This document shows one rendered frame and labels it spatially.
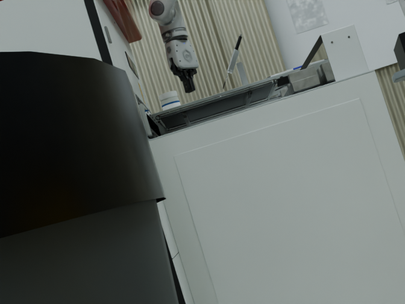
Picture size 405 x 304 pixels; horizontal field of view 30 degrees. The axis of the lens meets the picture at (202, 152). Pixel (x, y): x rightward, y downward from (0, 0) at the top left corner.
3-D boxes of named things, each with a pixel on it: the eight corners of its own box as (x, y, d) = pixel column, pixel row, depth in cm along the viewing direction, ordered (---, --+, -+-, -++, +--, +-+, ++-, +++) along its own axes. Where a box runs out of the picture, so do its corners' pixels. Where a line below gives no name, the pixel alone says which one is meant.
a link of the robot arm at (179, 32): (173, 27, 242) (175, 36, 241) (191, 28, 248) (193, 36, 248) (155, 37, 247) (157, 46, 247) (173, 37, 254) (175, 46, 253)
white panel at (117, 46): (125, 137, 177) (76, -24, 179) (156, 157, 258) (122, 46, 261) (138, 133, 177) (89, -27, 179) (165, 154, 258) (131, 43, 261)
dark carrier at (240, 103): (159, 118, 220) (158, 116, 220) (168, 129, 254) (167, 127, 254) (272, 82, 219) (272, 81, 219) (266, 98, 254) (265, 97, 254)
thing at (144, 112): (146, 136, 213) (137, 104, 214) (160, 147, 257) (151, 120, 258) (152, 134, 213) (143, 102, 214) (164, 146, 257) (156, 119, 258)
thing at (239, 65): (232, 89, 260) (221, 52, 261) (232, 90, 264) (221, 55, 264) (249, 84, 260) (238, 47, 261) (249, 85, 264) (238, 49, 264)
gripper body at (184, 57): (173, 34, 241) (182, 67, 240) (193, 34, 249) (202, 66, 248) (156, 42, 246) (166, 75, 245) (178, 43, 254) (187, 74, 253)
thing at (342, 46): (336, 83, 202) (320, 34, 203) (312, 108, 257) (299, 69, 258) (370, 73, 202) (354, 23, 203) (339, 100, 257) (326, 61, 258)
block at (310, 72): (290, 82, 221) (287, 73, 221) (290, 84, 224) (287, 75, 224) (317, 75, 221) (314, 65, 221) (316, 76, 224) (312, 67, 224)
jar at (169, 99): (165, 119, 282) (157, 95, 283) (166, 120, 289) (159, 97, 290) (182, 113, 282) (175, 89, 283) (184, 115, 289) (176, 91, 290)
